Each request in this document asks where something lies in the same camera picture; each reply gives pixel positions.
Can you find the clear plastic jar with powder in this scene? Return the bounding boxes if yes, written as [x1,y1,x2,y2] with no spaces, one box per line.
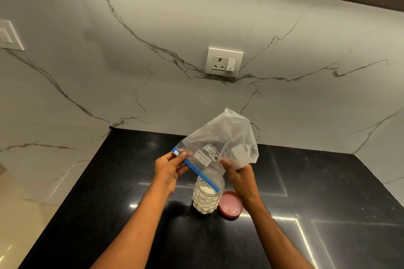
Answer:
[192,174,225,215]

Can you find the clear zip-lock plastic bag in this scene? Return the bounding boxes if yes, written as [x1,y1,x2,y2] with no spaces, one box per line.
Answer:
[171,108,259,193]

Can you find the person's left hand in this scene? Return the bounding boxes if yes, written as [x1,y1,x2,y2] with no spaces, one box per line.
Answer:
[154,150,190,196]

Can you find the person's right forearm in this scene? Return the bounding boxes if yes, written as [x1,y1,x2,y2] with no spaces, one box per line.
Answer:
[241,198,314,269]

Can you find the white wall switch plate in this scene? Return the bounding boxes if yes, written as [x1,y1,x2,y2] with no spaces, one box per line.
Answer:
[0,19,25,51]

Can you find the person's left forearm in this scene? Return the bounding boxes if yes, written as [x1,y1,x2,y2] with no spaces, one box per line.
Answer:
[91,181,172,269]

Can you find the red jar lid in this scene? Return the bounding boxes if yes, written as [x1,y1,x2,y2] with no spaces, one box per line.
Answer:
[217,191,244,219]

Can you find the person's right hand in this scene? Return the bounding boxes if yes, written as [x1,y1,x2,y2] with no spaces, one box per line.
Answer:
[220,158,261,210]

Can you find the white wall power socket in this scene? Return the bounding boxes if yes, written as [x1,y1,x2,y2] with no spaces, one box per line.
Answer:
[205,46,244,78]

